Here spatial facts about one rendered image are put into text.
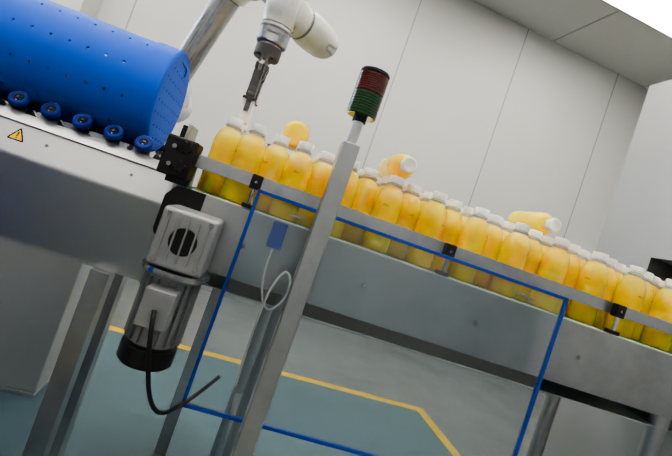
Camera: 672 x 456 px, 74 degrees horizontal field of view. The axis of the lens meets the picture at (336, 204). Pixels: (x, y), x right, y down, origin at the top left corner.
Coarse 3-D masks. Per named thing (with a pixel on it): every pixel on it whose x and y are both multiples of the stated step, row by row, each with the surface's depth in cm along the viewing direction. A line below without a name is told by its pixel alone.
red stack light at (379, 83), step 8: (360, 72) 92; (368, 72) 90; (376, 72) 89; (360, 80) 90; (368, 80) 89; (376, 80) 89; (384, 80) 90; (368, 88) 89; (376, 88) 89; (384, 88) 91
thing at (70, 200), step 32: (0, 128) 103; (32, 128) 105; (0, 160) 103; (32, 160) 103; (64, 160) 105; (96, 160) 107; (0, 192) 105; (32, 192) 106; (64, 192) 106; (96, 192) 106; (128, 192) 107; (160, 192) 108; (0, 224) 108; (32, 224) 108; (64, 224) 108; (96, 224) 109; (128, 224) 109; (64, 256) 111; (96, 256) 111; (128, 256) 112
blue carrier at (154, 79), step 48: (0, 0) 103; (48, 0) 110; (0, 48) 102; (48, 48) 103; (96, 48) 105; (144, 48) 109; (0, 96) 111; (48, 96) 107; (96, 96) 106; (144, 96) 107
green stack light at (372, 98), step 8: (360, 88) 90; (352, 96) 91; (360, 96) 89; (368, 96) 89; (376, 96) 90; (352, 104) 90; (360, 104) 89; (368, 104) 89; (376, 104) 90; (352, 112) 91; (360, 112) 89; (368, 112) 89; (376, 112) 91; (368, 120) 93
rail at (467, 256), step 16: (208, 160) 103; (224, 176) 103; (240, 176) 104; (272, 192) 105; (288, 192) 105; (304, 192) 106; (368, 224) 108; (384, 224) 109; (416, 240) 110; (432, 240) 111; (464, 256) 112; (480, 256) 113; (496, 272) 114; (512, 272) 114; (528, 272) 115; (544, 288) 116; (560, 288) 116; (592, 304) 118; (608, 304) 118; (640, 320) 120; (656, 320) 121
